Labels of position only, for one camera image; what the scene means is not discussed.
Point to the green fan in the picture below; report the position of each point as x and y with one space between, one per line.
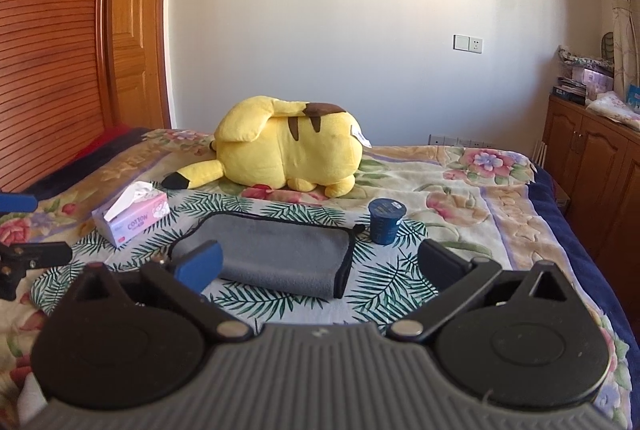
607 48

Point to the yellow pikachu plush toy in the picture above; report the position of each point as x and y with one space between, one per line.
277 143

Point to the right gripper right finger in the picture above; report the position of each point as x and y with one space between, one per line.
462 286

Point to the folded light cloth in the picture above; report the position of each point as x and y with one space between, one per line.
611 107

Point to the wall power strip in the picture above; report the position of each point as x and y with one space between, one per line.
454 141

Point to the wooden wardrobe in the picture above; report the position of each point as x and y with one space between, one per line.
72 70

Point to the red cloth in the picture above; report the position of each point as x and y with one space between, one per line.
107 136

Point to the purple grey microfiber towel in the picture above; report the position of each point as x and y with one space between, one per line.
294 257

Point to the dark blue blanket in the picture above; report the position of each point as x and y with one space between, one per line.
73 172

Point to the floral bed quilt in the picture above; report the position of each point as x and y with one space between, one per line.
477 203

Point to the dark blue cup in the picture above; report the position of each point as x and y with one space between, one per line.
385 216

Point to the pink storage box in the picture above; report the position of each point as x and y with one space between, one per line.
594 82

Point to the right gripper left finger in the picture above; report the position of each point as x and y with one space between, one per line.
178 286

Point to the white wall switch socket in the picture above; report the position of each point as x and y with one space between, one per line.
468 43

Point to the blue white box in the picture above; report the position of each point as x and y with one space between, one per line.
633 98

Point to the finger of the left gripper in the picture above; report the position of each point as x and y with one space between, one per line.
17 203
17 260

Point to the pink tissue box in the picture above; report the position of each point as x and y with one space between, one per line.
135 209

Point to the wooden low cabinet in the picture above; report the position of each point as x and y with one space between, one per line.
596 162

